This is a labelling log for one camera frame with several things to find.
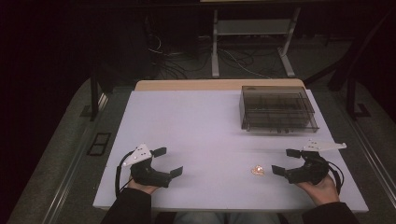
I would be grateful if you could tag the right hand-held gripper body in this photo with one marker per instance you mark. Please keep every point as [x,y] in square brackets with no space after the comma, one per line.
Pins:
[313,171]

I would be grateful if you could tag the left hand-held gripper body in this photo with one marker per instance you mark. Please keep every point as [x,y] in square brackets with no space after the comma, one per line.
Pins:
[146,174]

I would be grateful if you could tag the person's left hand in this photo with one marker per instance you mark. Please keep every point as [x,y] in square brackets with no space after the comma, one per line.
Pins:
[144,189]

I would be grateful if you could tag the person's right hand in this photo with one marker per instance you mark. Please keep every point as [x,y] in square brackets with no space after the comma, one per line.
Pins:
[323,193]

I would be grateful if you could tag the small orange shiny trinket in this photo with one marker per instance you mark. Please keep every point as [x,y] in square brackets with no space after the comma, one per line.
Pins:
[257,170]

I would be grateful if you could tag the white table mat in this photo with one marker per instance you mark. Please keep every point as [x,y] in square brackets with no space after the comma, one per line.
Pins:
[202,130]

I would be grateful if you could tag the transparent grey drawer box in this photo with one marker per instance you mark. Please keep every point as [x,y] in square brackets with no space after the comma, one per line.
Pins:
[275,107]

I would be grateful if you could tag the black metal stand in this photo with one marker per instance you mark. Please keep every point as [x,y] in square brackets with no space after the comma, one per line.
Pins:
[94,93]
[351,99]

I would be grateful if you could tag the metal floor rail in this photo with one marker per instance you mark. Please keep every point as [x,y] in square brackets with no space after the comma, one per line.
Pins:
[373,158]
[71,174]

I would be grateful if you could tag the white metal desk frame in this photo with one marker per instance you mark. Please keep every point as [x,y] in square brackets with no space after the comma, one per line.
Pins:
[252,27]

